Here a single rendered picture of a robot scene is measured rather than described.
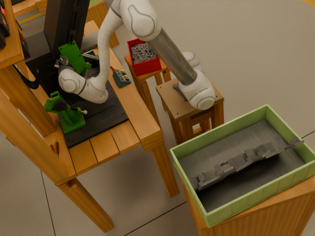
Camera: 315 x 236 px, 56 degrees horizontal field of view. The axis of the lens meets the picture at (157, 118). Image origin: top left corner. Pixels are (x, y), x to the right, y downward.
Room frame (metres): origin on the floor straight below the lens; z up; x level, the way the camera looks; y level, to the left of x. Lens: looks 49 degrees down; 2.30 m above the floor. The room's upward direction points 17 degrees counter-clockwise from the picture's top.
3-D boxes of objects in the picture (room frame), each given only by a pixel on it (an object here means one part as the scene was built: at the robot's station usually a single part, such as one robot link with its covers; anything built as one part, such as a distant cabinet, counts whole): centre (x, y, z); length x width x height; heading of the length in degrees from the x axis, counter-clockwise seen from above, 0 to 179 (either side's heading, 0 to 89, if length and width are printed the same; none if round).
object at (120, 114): (1.77, 0.49, 0.89); 1.10 x 0.42 x 0.02; 11
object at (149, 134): (1.82, 0.22, 0.82); 1.50 x 0.14 x 0.15; 11
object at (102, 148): (1.77, 0.49, 0.44); 1.49 x 0.70 x 0.88; 11
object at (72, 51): (1.71, 0.41, 1.17); 0.13 x 0.12 x 0.20; 11
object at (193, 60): (1.37, -0.27, 1.05); 0.18 x 0.16 x 0.22; 2
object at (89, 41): (1.87, 0.41, 1.11); 0.39 x 0.16 x 0.03; 101
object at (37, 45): (1.85, 0.65, 1.07); 0.30 x 0.18 x 0.34; 11
